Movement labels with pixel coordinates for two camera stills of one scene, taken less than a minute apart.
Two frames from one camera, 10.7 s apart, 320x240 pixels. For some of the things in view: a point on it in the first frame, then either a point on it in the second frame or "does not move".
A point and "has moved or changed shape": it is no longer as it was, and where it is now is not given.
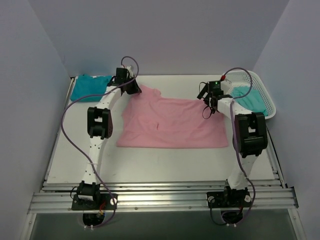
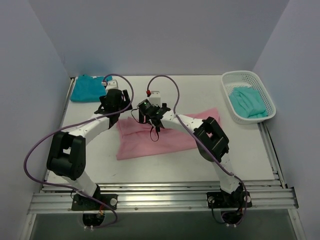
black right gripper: x=206 y=93 -> x=144 y=110
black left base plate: x=107 y=201 does not move
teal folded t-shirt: x=88 y=85 does not move
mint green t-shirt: x=252 y=102 does not move
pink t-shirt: x=149 y=119 has moved or changed shape
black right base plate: x=230 y=198 does not move
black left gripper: x=132 y=88 -> x=119 y=97
